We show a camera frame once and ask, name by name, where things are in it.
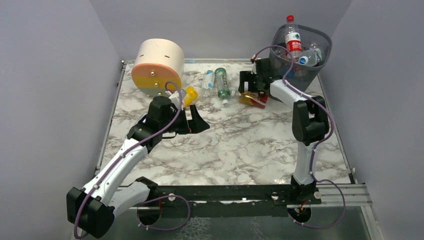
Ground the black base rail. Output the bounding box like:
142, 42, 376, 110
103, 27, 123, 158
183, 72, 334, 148
136, 184, 321, 224

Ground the cream orange round drum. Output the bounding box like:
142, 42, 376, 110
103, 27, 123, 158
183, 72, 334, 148
131, 38, 185, 97

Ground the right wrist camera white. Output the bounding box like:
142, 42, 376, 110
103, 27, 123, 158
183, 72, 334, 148
250, 54, 257, 75

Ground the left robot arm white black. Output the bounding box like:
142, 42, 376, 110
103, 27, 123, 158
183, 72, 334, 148
66, 96, 210, 240

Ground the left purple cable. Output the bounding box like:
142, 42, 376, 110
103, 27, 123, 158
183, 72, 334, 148
73, 81, 192, 240

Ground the yellow drink bottle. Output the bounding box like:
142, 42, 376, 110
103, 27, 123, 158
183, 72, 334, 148
182, 86, 199, 108

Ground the green plastic bottle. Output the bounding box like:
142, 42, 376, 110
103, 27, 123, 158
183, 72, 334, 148
214, 67, 231, 105

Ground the clear bottle red label front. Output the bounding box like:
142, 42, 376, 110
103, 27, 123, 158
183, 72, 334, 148
284, 15, 303, 61

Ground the clear bottle small label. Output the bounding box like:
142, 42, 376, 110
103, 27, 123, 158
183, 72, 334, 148
298, 42, 325, 67

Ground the grey mesh waste bin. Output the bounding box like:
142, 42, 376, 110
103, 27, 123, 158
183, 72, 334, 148
269, 25, 332, 92

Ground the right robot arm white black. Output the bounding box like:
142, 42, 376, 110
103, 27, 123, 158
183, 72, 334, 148
238, 58, 330, 200

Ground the clear bottle white blue label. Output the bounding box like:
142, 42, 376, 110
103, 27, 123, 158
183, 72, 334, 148
199, 69, 215, 100

